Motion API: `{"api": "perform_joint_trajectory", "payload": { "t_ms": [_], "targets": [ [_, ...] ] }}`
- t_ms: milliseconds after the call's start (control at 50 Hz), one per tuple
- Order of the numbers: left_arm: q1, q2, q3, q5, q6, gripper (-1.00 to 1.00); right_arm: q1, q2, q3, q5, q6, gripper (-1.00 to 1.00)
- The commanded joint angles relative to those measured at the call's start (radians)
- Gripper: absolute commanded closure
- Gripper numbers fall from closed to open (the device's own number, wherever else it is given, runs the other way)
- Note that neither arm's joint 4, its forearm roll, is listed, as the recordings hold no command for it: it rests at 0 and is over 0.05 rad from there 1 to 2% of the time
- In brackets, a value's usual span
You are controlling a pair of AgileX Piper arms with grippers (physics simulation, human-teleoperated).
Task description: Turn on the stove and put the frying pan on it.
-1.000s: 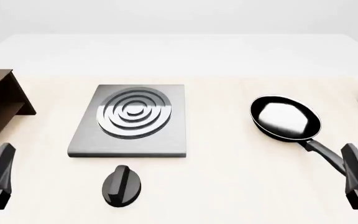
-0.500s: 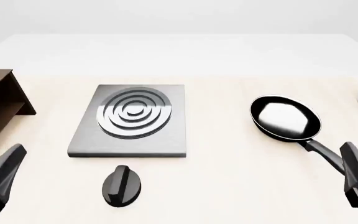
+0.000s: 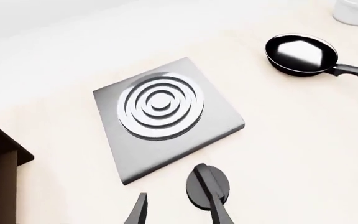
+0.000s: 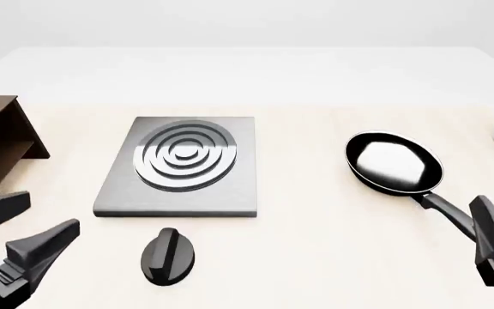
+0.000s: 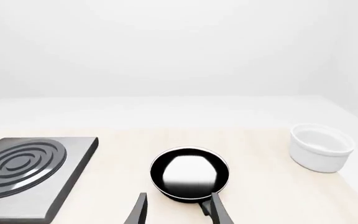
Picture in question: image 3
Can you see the round black stove knob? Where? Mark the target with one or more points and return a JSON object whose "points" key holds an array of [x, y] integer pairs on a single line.
{"points": [[197, 186]]}

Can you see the black frying pan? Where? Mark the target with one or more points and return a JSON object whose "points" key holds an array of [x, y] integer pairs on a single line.
{"points": [[300, 54]]}

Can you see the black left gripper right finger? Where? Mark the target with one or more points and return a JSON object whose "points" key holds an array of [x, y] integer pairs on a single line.
{"points": [[220, 215]]}

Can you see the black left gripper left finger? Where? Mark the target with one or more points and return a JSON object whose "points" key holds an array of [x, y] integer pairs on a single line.
{"points": [[138, 213]]}

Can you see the flat black stove plate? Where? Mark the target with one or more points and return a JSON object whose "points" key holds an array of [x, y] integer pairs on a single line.
{"points": [[179, 149]]}

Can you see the white mug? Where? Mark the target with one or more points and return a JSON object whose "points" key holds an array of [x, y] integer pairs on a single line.
{"points": [[353, 11]]}

